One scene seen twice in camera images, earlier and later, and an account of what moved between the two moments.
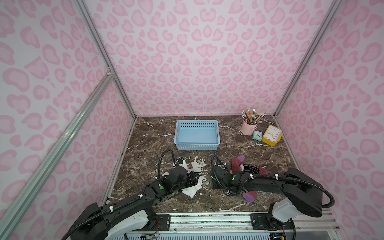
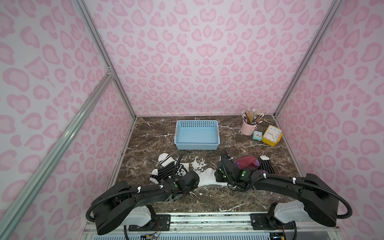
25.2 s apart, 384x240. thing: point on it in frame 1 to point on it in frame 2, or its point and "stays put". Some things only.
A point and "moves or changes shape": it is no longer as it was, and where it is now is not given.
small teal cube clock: (257, 135) stays put
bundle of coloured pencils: (252, 119) stays put
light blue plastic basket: (197, 135) stays put
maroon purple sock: (236, 163) moves or changes shape
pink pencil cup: (247, 129) stays put
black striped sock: (251, 168) moves or changes shape
